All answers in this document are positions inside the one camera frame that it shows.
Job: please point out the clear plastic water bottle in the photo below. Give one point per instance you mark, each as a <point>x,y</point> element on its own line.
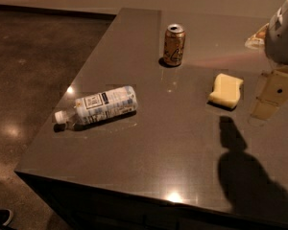
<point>99,107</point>

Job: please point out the black shoe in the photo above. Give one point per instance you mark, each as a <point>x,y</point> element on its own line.
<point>6,216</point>

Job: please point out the yellow sponge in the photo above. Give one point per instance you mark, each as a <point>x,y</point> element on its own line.
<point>226,91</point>

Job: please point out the gold soda can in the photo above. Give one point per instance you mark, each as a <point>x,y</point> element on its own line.
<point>174,44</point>

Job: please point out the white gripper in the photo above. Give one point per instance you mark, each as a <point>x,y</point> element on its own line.
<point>282,38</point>

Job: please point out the snack bag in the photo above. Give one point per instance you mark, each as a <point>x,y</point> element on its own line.
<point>257,40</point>

